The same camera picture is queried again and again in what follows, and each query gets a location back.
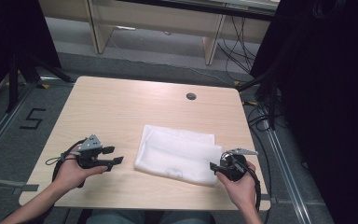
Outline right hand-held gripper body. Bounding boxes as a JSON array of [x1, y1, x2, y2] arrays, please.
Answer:
[[219, 147, 259, 183]]

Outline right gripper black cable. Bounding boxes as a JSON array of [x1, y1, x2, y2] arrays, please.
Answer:
[[244, 161, 262, 213]]

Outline black floor cables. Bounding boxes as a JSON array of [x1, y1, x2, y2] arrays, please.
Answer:
[[243, 99, 274, 206]]

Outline black curtain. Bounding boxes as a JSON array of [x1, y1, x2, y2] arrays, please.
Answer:
[[0, 0, 62, 108], [250, 0, 358, 224]]

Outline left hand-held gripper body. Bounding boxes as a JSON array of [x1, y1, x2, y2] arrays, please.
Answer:
[[74, 133, 106, 171]]

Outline black metal stand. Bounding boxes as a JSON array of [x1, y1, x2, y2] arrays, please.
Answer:
[[6, 50, 76, 114], [236, 69, 278, 131]]

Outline white towel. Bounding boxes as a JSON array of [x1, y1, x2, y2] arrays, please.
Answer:
[[133, 124, 224, 188]]

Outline person's legs in jeans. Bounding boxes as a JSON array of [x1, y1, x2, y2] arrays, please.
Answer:
[[85, 209, 214, 224]]

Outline metal floor rail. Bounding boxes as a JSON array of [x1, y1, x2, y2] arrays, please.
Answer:
[[262, 119, 314, 224], [0, 82, 36, 169]]

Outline hanging black cable bundle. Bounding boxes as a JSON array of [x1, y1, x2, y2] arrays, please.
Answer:
[[216, 15, 259, 75]]

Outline light wooden desk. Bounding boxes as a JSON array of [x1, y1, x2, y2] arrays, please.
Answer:
[[38, 0, 281, 66]]

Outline person's left hand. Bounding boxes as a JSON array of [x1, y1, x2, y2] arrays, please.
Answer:
[[52, 148, 109, 191]]

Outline person's right hand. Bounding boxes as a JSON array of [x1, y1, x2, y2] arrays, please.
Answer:
[[215, 161, 259, 213]]

